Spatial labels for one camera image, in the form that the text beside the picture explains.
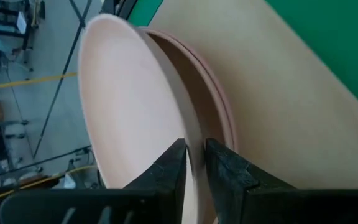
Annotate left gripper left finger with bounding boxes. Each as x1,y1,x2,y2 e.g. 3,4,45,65
0,138,188,224

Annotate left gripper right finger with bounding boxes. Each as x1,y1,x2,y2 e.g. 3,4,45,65
205,138,358,224

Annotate peach plate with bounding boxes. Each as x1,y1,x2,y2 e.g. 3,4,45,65
137,27,238,153
77,12,217,224

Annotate green table mat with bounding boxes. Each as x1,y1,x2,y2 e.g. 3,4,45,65
127,0,358,121

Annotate black storage rack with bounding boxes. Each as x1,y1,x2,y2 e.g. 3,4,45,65
0,0,46,72

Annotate yellow floor cable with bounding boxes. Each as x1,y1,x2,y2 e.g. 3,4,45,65
0,72,78,91
0,164,98,203

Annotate black metal table frame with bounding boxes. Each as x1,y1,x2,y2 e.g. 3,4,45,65
99,0,138,21

